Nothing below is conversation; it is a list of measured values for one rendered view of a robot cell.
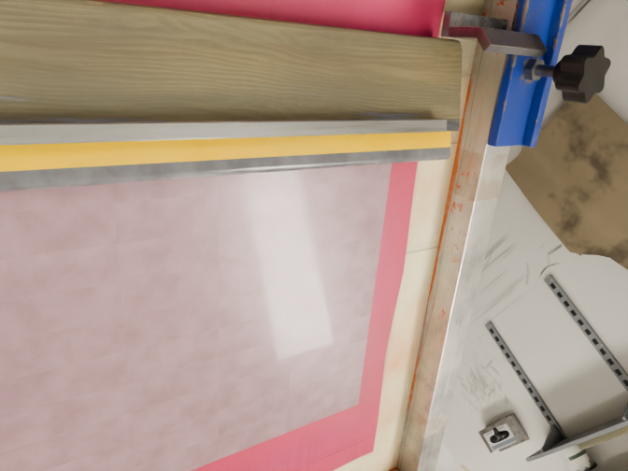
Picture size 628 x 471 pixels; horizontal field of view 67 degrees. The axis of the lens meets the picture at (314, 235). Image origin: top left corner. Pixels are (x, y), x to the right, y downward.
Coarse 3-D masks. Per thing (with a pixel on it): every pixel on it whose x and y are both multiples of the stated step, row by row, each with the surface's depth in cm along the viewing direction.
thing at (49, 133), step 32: (0, 128) 23; (32, 128) 23; (64, 128) 24; (96, 128) 25; (128, 128) 26; (160, 128) 27; (192, 128) 27; (224, 128) 29; (256, 128) 30; (288, 128) 31; (320, 128) 32; (352, 128) 33; (384, 128) 35; (416, 128) 37
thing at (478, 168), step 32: (512, 0) 41; (480, 64) 44; (480, 96) 45; (480, 128) 45; (480, 160) 46; (480, 192) 47; (448, 224) 50; (480, 224) 49; (448, 256) 51; (480, 256) 51; (448, 288) 52; (448, 320) 52; (448, 352) 54; (416, 384) 58; (448, 384) 57; (416, 416) 59; (416, 448) 60
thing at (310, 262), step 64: (256, 0) 32; (320, 0) 35; (384, 0) 38; (256, 192) 38; (320, 192) 41; (384, 192) 45; (256, 256) 40; (320, 256) 44; (384, 256) 48; (256, 320) 42; (320, 320) 46; (384, 320) 52; (256, 384) 45; (320, 384) 50; (256, 448) 48; (320, 448) 54
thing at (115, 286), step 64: (128, 0) 28; (192, 0) 30; (0, 192) 28; (64, 192) 30; (128, 192) 32; (192, 192) 35; (0, 256) 30; (64, 256) 32; (128, 256) 34; (192, 256) 37; (0, 320) 31; (64, 320) 33; (128, 320) 36; (192, 320) 39; (0, 384) 32; (64, 384) 35; (128, 384) 38; (192, 384) 41; (0, 448) 34; (64, 448) 37; (128, 448) 40; (192, 448) 44
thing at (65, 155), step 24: (48, 144) 26; (72, 144) 26; (96, 144) 27; (120, 144) 28; (144, 144) 28; (168, 144) 29; (192, 144) 30; (216, 144) 31; (240, 144) 32; (264, 144) 33; (288, 144) 34; (312, 144) 35; (336, 144) 36; (360, 144) 37; (384, 144) 38; (408, 144) 40; (432, 144) 41; (0, 168) 25; (24, 168) 25; (48, 168) 26
